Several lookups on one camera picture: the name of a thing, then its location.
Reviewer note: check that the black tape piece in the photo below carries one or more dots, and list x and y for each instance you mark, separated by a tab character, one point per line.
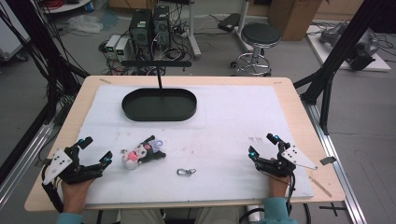
328	160

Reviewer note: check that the white table leg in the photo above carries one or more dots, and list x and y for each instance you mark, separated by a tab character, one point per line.
193	34
243	21

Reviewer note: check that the white round table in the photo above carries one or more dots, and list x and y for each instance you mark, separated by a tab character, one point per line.
67	6

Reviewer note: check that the person's left hand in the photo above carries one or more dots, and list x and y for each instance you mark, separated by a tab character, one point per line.
74	196

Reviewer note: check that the silver carabiner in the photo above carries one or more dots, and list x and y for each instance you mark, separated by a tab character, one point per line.
186	171

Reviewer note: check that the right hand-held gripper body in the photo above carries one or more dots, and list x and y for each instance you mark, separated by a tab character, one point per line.
288	158

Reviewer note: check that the black tape cross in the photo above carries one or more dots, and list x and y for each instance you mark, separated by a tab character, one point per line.
333	209

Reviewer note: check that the black round stool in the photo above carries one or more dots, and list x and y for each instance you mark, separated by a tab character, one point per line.
260	35

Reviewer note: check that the white foam mat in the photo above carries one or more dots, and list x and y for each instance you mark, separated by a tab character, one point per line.
218	140

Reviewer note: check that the black oval tray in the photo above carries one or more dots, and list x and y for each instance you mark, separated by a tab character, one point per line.
158	107

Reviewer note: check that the wooden table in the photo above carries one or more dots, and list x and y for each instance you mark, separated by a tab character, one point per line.
311	102

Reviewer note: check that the brown cardboard box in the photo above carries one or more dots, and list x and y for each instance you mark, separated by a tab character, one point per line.
294	18

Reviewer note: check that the black T-shaped stand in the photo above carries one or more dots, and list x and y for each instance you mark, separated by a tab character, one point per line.
160	74

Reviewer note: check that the clear plastic bag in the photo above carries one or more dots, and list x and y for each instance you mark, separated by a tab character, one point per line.
84	24

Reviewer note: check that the white board with devices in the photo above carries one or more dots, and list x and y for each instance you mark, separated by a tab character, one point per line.
348	46

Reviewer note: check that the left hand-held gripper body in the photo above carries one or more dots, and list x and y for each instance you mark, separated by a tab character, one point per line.
57	163

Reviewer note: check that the black computer tower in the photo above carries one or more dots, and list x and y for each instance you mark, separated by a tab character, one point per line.
140	28
162	26

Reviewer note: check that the black and white plush toy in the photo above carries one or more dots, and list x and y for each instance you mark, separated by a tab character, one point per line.
141	153

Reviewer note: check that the white panel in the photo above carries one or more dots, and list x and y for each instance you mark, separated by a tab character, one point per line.
11	31

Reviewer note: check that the person's right hand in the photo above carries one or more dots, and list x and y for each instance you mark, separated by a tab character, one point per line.
278	186

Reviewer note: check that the flat black device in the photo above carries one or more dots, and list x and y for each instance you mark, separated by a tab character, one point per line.
229	22

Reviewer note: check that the small white electronic box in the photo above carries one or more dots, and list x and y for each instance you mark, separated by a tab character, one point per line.
122	49
112	46

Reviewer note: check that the aluminium rail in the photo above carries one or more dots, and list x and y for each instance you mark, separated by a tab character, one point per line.
21	155
339	174

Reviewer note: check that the thin wooden stick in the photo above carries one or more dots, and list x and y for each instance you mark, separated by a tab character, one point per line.
320	186

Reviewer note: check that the black metal frame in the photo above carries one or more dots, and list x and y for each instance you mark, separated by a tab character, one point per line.
339	53
40	46

